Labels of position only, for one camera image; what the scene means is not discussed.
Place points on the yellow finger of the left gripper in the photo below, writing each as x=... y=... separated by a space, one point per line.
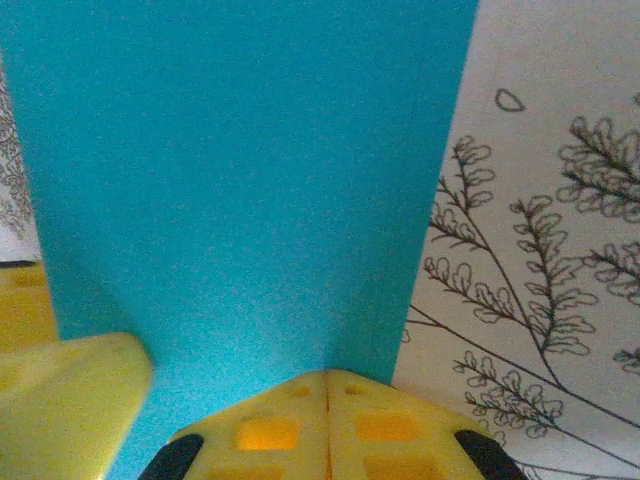
x=65 y=410
x=25 y=310

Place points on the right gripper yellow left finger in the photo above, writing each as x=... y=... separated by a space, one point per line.
x=280 y=450

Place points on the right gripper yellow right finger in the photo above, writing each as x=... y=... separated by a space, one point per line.
x=380 y=450

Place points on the blue square paper sheet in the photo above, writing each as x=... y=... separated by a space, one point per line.
x=240 y=175

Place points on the floral table cover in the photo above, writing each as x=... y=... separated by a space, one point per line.
x=550 y=250

